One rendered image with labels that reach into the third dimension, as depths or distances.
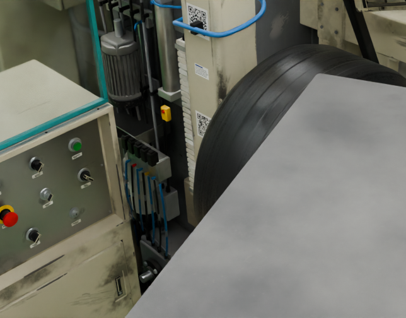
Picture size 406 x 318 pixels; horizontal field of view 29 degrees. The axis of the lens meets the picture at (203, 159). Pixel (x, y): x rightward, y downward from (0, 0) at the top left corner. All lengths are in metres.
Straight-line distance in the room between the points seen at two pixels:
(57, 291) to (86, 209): 0.24
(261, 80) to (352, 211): 1.35
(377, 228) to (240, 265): 0.07
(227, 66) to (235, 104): 0.19
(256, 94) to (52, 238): 0.77
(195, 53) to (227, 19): 0.14
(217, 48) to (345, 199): 1.47
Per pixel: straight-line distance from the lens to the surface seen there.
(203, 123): 2.00
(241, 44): 1.89
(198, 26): 1.84
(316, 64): 1.74
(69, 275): 2.21
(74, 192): 2.15
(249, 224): 0.37
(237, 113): 1.69
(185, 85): 2.02
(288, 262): 0.35
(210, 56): 1.87
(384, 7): 2.00
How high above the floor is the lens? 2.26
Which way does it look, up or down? 34 degrees down
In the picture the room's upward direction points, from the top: 5 degrees counter-clockwise
